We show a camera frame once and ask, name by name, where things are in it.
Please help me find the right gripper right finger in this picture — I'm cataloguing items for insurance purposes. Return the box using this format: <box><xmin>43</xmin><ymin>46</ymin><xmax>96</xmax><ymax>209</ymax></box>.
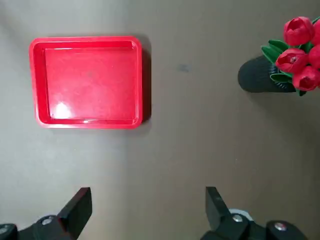
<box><xmin>200</xmin><ymin>186</ymin><xmax>310</xmax><ymax>240</ymax></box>

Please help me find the black ribbed vase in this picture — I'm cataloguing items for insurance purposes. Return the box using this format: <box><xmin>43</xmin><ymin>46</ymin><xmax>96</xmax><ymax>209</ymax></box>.
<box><xmin>237</xmin><ymin>55</ymin><xmax>298</xmax><ymax>94</ymax></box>

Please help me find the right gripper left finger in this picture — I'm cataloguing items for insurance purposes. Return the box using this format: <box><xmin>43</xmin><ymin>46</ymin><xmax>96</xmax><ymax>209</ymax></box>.
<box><xmin>0</xmin><ymin>186</ymin><xmax>93</xmax><ymax>240</ymax></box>

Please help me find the red plastic tray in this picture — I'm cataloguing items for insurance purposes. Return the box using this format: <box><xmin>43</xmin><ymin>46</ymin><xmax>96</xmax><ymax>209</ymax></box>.
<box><xmin>28</xmin><ymin>35</ymin><xmax>144</xmax><ymax>130</ymax></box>

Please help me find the red tulip bouquet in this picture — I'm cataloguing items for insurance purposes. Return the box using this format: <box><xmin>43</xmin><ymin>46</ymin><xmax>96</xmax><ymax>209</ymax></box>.
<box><xmin>260</xmin><ymin>15</ymin><xmax>320</xmax><ymax>97</ymax></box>

